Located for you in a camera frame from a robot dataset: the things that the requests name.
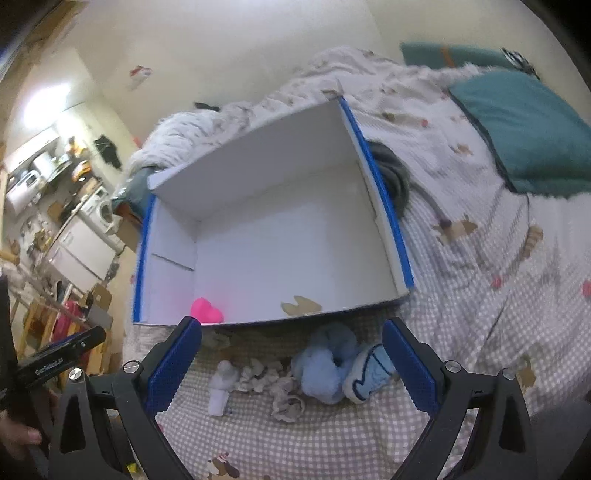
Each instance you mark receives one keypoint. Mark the white cardboard box blue edges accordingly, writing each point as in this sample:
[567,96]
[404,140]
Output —
[277,221]

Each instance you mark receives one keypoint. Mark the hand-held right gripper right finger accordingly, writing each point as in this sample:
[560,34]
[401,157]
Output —
[411,369]

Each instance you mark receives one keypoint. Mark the white water heater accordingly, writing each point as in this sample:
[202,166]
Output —
[21,189]

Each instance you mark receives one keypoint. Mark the white fluffy blanket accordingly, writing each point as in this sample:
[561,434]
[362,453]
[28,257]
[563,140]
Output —
[466,73]

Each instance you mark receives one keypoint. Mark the small black item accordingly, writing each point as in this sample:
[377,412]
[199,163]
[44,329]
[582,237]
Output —
[205,106]

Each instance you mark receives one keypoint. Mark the white floor cabinet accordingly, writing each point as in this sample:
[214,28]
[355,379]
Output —
[78,254]

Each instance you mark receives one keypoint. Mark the teal pillow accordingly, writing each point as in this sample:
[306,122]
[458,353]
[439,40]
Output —
[531,129]

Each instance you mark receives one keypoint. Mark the person's left hand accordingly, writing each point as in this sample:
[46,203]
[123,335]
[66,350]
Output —
[18,436]

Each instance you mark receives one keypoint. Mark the white and blue sock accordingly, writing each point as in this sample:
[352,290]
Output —
[369,374]

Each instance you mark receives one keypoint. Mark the dark grey cloth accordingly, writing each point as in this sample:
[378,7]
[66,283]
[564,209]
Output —
[392,180]

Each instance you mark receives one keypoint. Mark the teal headboard cushion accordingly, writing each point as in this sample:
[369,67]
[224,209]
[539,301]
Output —
[452,54]

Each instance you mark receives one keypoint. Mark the beige lace scrunchie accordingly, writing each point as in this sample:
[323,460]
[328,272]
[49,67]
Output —
[258,371]
[286,404]

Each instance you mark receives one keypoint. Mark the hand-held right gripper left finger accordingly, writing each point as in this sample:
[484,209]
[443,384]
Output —
[173,369]

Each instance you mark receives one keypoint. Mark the brown cardboard box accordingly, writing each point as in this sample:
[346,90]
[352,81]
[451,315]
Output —
[100,297]

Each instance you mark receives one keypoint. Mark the black hanging garment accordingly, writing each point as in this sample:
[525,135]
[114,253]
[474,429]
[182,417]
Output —
[108,152]

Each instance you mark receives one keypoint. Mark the white washing machine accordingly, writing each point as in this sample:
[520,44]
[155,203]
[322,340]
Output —
[104,214]

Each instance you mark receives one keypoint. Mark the light blue fluffy socks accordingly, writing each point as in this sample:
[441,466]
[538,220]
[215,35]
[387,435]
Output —
[318,369]

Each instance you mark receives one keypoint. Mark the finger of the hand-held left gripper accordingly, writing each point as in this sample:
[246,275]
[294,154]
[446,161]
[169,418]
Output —
[87,339]

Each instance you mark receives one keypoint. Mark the pink heart plush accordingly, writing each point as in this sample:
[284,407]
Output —
[207,311]

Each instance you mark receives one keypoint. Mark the black white striped item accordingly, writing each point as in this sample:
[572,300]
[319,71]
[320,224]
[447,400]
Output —
[519,60]

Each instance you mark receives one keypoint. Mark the teal upholstered bed end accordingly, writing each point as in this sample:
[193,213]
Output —
[134,189]

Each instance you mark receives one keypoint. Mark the pink bag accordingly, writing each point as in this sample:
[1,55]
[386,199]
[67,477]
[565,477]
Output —
[69,318]

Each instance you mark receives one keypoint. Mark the red white wall ornament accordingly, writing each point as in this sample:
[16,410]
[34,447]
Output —
[139,76]

